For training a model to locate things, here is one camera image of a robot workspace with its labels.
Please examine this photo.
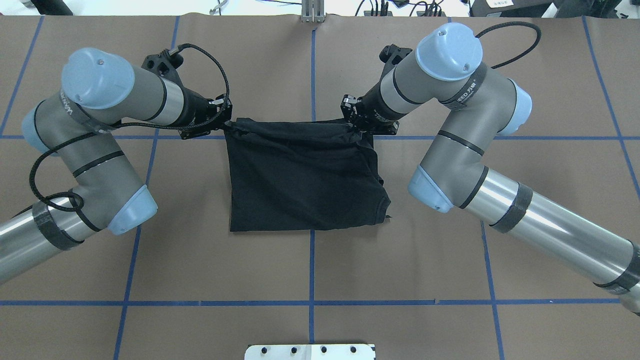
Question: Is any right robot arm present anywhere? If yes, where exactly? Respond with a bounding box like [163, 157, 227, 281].
[340, 21, 640, 315]

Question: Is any aluminium frame post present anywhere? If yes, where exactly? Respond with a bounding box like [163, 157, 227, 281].
[300, 0, 326, 24]

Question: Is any brown table mat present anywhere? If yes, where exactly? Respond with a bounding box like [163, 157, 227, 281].
[1, 13, 639, 360]

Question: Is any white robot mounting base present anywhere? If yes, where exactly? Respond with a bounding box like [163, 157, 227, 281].
[244, 343, 377, 360]

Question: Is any black graphic t-shirt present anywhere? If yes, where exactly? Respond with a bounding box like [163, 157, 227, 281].
[223, 118, 391, 232]

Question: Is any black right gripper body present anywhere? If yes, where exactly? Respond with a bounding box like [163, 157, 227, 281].
[356, 95, 401, 136]

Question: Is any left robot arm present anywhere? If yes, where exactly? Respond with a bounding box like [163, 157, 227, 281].
[0, 43, 233, 283]

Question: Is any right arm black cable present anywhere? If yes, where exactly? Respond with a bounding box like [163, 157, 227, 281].
[474, 21, 543, 70]

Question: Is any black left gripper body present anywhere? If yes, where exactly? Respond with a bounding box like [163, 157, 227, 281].
[177, 92, 224, 140]

